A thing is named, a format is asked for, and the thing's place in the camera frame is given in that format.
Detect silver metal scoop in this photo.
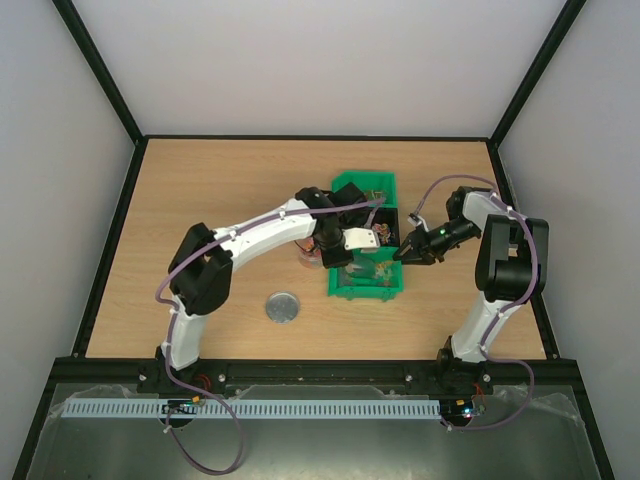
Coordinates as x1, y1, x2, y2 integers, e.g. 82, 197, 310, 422
344, 255, 377, 279

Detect black candy bin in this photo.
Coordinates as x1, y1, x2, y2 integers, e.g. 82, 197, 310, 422
365, 208, 400, 247

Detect green candy bin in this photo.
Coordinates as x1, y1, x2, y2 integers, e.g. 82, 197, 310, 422
327, 247, 404, 302
331, 170, 398, 208

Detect silver metal jar lid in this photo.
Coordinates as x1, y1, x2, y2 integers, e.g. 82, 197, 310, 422
265, 291, 301, 324

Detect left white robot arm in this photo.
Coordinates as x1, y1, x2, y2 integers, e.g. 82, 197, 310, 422
155, 183, 369, 386

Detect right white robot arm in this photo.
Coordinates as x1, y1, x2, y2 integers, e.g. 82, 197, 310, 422
393, 186, 550, 394

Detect clear glass jar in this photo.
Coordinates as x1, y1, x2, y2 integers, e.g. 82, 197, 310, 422
295, 237, 323, 269

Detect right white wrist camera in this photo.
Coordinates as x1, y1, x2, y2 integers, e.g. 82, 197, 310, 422
408, 212, 429, 232

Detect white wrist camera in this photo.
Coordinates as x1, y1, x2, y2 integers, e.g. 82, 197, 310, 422
343, 227, 380, 251
408, 212, 429, 232

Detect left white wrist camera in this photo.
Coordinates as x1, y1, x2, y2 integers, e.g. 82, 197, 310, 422
343, 227, 380, 251

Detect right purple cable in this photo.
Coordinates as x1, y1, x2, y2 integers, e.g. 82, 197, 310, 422
414, 173, 543, 433

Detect purple cable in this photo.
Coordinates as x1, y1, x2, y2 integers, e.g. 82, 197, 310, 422
414, 173, 543, 433
156, 196, 388, 474

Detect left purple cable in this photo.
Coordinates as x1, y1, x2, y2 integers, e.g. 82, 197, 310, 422
156, 196, 388, 474

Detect light blue cable duct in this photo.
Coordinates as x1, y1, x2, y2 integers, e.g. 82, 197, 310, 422
61, 398, 440, 420

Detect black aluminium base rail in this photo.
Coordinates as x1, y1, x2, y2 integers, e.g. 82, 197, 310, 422
47, 357, 581, 398

